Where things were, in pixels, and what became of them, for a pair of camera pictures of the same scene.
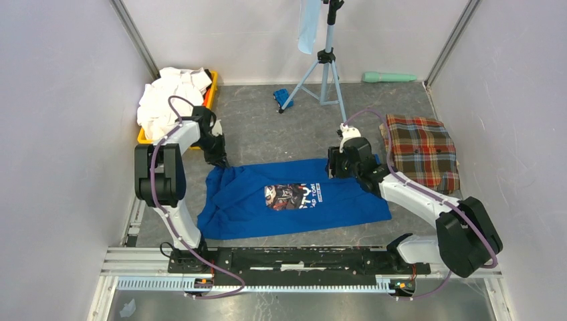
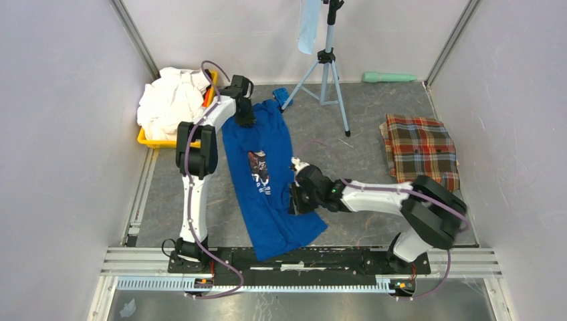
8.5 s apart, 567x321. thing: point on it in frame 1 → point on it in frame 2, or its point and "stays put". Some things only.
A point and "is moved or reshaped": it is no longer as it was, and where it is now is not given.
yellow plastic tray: (143, 138) stays put
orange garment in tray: (205, 96) stays put
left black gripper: (220, 157) → (249, 120)
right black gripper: (334, 156) → (295, 206)
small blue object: (281, 95) stays put
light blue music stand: (325, 56) stays put
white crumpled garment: (154, 117) stays put
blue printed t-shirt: (278, 196) is moved or reshaped
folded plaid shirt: (423, 152) stays put
